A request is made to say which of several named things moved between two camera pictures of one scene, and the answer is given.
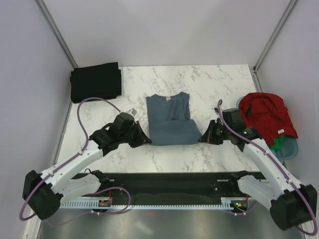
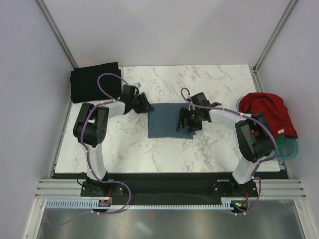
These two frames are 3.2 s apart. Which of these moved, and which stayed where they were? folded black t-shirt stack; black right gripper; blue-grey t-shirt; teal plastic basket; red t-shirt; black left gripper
Moved: black right gripper; black left gripper; blue-grey t-shirt
Stayed: folded black t-shirt stack; teal plastic basket; red t-shirt
